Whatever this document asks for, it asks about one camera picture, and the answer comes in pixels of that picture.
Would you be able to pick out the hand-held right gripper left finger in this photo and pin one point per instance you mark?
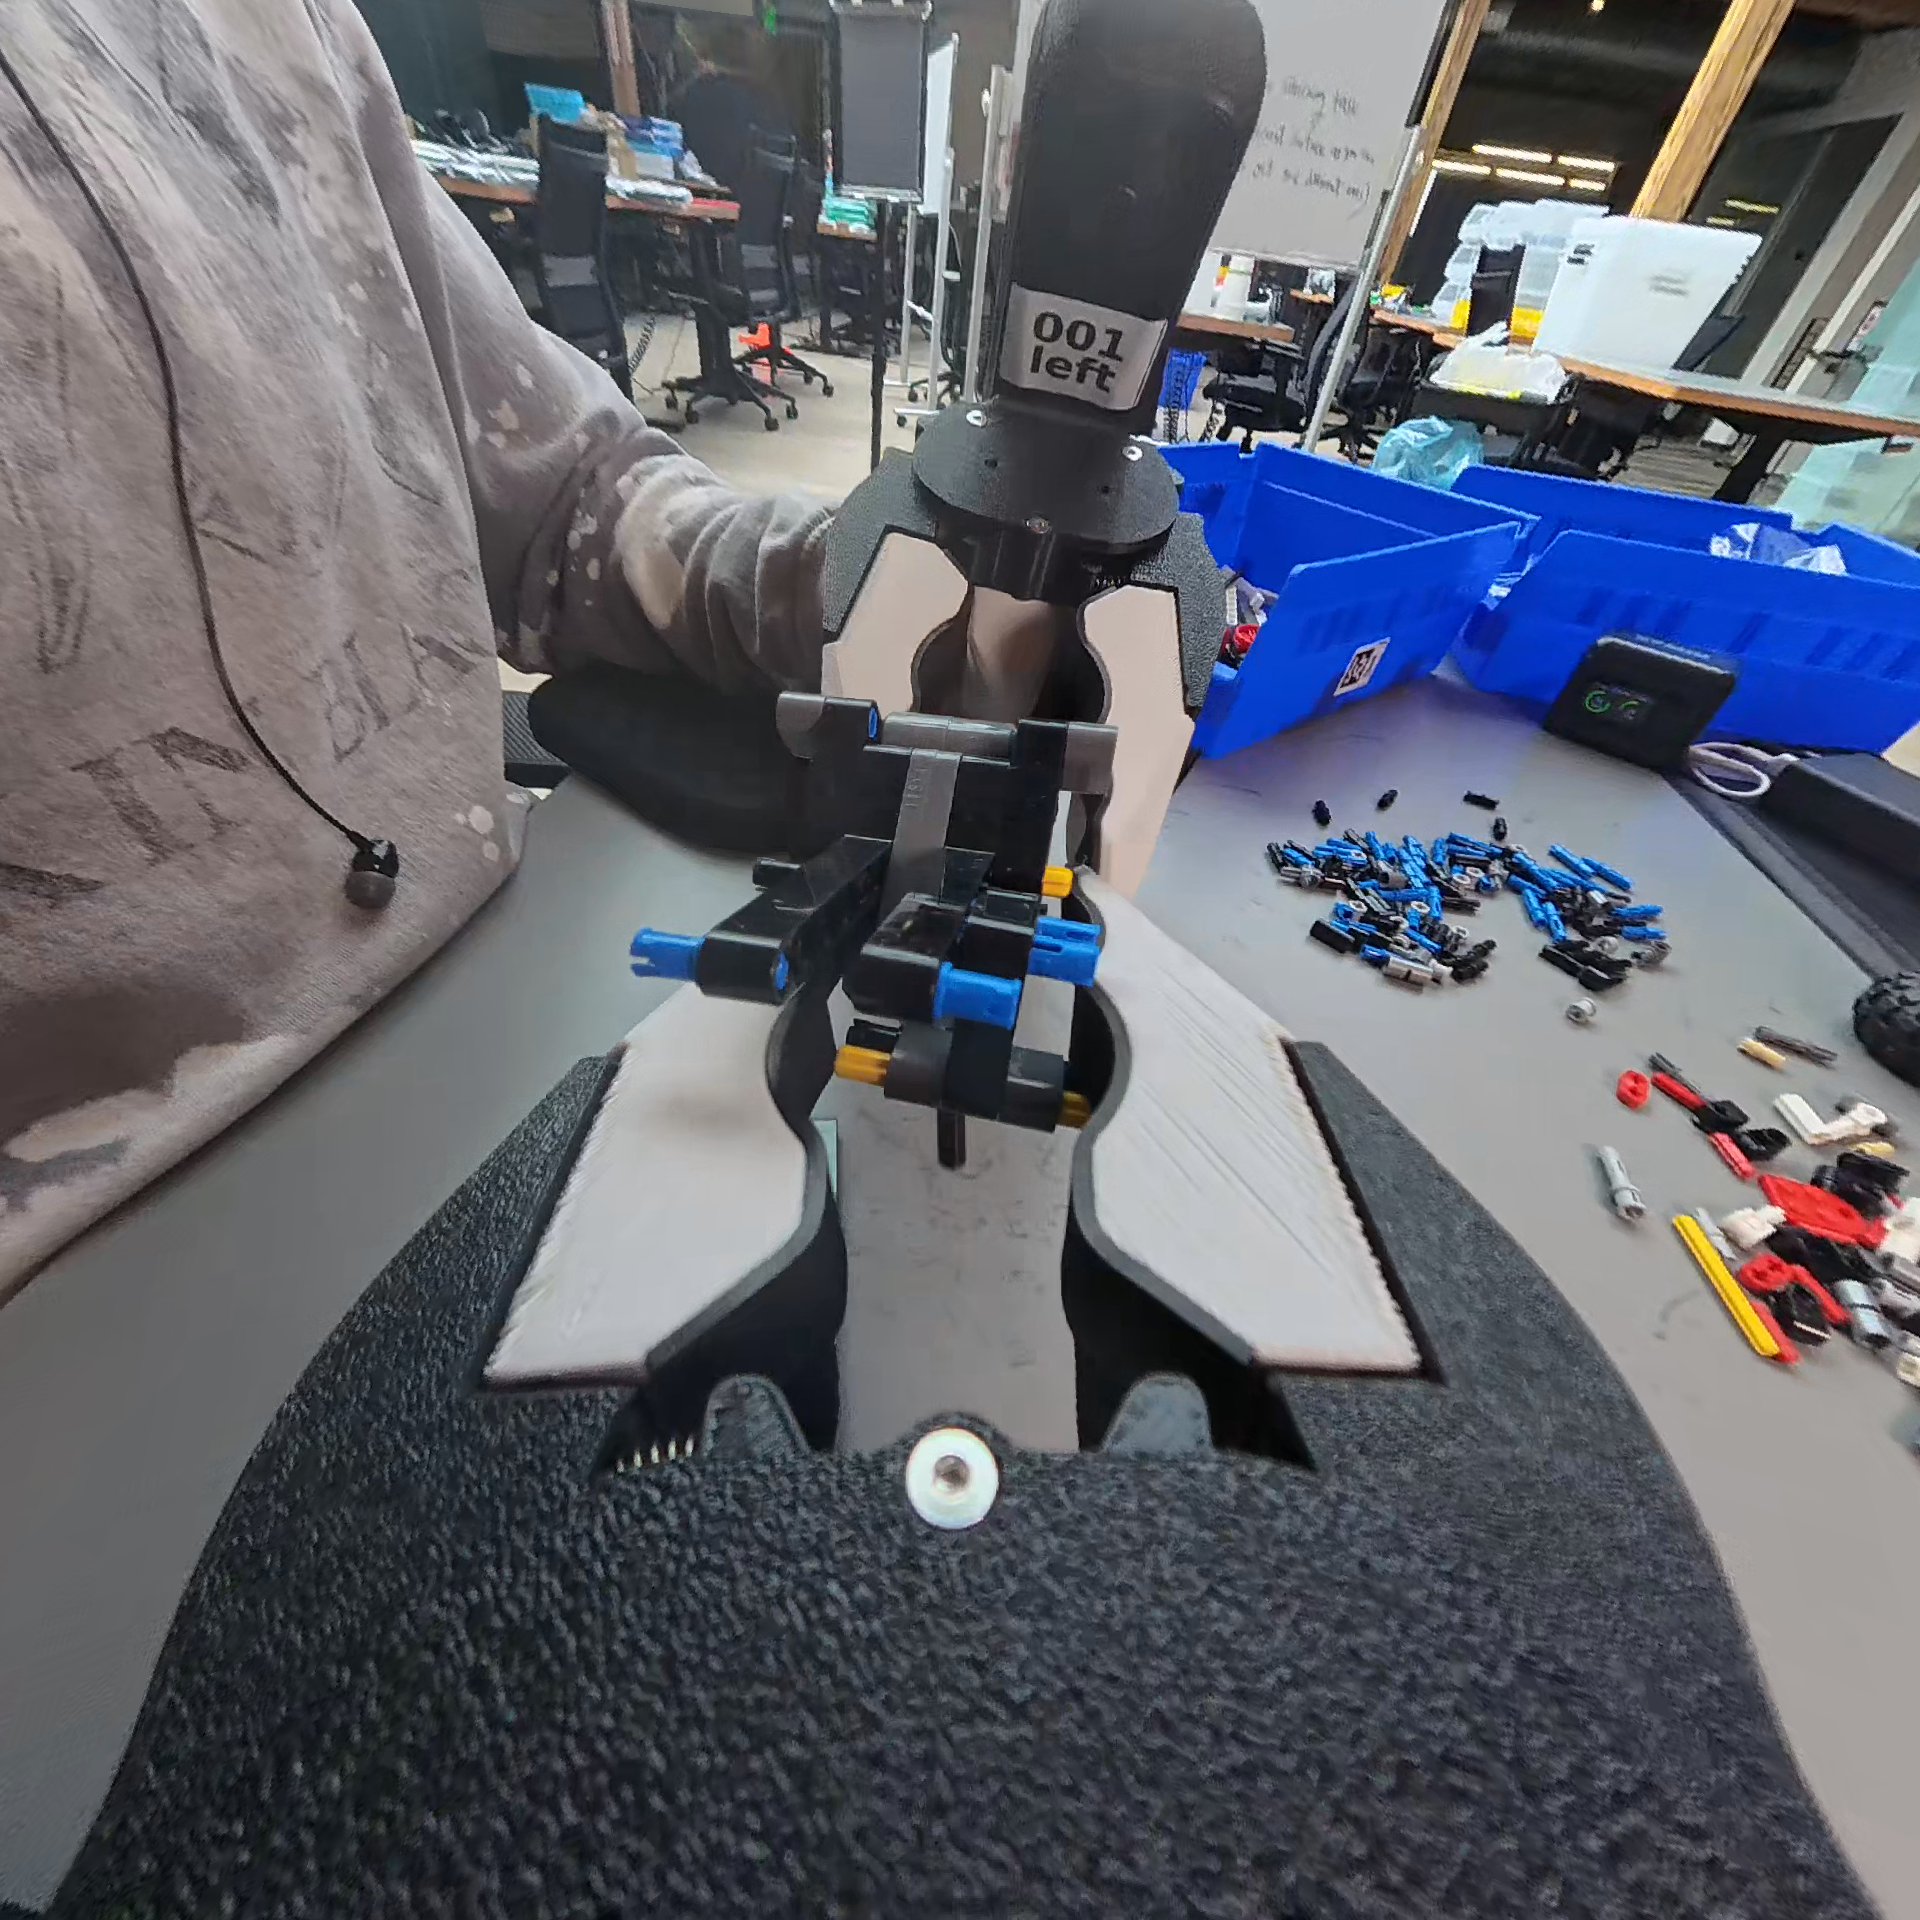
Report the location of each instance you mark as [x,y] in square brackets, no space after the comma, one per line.
[660,1201]

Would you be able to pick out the grey axle pin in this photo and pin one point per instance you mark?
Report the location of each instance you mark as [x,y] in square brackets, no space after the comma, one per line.
[1620,1182]

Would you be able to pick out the heap of spare toy parts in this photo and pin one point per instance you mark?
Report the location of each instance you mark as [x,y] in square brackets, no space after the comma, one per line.
[1237,645]

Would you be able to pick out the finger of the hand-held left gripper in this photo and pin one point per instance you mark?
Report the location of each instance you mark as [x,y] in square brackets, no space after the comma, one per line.
[1147,704]
[877,615]

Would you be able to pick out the pile of blue black pins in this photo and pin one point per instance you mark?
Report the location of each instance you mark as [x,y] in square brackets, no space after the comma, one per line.
[1425,901]

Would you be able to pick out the black power adapter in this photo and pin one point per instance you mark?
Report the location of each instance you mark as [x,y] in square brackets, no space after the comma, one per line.
[1844,804]

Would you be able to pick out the black display on stand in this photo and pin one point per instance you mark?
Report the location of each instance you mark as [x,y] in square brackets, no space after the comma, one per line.
[880,106]

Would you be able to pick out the teal plastic bag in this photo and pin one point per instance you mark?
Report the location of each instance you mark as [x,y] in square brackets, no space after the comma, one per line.
[1425,450]

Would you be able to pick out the wooden background desk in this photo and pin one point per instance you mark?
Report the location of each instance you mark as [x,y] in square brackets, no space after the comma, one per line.
[1723,394]

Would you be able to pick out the whiteboard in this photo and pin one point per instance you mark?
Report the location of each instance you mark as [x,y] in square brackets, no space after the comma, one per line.
[1320,149]

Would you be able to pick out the white storage box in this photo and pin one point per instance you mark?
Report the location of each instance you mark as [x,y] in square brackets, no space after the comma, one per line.
[1642,293]

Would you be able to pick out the pile of red white pieces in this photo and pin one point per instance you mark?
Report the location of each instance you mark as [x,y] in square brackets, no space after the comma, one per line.
[1816,1207]

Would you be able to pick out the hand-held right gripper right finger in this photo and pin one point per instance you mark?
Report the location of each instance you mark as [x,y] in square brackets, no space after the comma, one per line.
[1243,1185]

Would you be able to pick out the clear plastic bag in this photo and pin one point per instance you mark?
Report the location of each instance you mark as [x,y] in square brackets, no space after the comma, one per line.
[1779,548]

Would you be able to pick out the grey black toy brick assembly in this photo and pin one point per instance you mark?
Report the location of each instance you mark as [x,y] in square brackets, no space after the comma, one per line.
[961,840]

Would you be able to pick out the person's left hand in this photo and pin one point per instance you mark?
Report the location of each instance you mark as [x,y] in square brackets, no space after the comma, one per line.
[1013,652]

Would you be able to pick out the black toy axle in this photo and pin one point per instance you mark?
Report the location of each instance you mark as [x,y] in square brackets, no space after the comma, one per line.
[1809,1048]

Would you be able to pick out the black padded armrest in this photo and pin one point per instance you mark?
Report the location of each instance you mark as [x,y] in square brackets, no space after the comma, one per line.
[674,765]

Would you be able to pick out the yellow toy axle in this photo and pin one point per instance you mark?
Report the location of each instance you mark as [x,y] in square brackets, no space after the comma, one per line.
[1732,1287]

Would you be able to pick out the black office chair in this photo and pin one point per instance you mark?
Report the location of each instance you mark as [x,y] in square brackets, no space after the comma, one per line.
[750,255]

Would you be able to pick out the blue plastic bin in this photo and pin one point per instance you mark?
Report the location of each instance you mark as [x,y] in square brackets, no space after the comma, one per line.
[1348,600]
[1723,645]

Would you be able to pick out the black toy tyre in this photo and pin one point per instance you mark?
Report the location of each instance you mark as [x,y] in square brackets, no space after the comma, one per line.
[1892,1026]

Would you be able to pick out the black battery pack green display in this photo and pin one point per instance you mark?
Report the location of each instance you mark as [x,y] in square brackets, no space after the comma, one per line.
[1634,704]

